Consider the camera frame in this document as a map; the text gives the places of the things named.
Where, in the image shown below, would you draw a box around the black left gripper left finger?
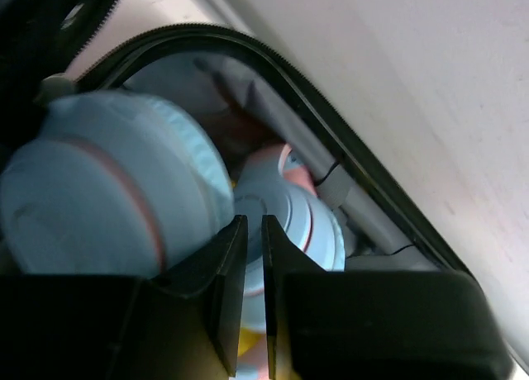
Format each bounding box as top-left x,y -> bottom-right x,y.
1,216 -> 248,379

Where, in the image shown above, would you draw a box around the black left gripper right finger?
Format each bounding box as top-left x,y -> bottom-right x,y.
261,216 -> 513,379

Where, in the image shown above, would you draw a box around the blue pink headphones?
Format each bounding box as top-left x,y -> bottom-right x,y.
0,89 -> 347,380

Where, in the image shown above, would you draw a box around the teal suitcase with grey lining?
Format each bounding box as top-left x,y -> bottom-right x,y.
1,0 -> 466,271

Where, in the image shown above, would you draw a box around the yellow cloth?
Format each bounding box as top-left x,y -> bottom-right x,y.
237,327 -> 265,357

